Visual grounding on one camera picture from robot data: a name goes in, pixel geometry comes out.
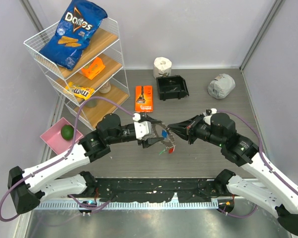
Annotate black plastic storage bin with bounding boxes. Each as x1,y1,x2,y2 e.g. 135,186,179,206
156,75,189,101

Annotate pink plastic tray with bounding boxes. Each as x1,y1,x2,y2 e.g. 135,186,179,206
40,118,72,155

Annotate green lime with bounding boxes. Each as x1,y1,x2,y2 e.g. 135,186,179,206
61,124,74,141

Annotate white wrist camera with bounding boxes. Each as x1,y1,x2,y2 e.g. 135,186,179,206
133,113,152,140
203,108,217,125

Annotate blue Doritos chip bag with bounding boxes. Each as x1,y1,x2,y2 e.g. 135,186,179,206
39,0,108,70

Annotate grey wrapped paper bundle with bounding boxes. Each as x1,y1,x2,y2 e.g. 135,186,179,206
207,73,236,99

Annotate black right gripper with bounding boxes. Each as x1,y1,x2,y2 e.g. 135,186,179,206
168,113,225,147

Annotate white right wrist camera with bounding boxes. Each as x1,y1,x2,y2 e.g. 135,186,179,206
203,108,217,125

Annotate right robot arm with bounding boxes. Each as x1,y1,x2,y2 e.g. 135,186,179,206
168,109,298,236

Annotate orange razor box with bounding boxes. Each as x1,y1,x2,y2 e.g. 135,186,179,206
135,85,153,113

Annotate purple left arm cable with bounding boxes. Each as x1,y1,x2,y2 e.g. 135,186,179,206
0,96,140,222

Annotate white wire wooden shelf rack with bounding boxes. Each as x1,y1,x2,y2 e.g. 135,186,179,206
24,18,130,129

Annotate yellow M&M candy bag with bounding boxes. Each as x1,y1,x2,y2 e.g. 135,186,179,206
65,82,95,100

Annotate blue tag key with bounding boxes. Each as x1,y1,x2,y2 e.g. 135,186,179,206
161,129,168,138

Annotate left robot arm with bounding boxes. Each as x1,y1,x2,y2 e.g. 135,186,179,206
8,113,164,215

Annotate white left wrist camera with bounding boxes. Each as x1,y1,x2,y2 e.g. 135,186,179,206
133,113,152,140

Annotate white toilet paper roll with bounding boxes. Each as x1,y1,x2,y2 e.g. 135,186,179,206
153,57,172,78

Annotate orange snack box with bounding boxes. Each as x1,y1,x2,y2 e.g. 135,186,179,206
80,57,105,80

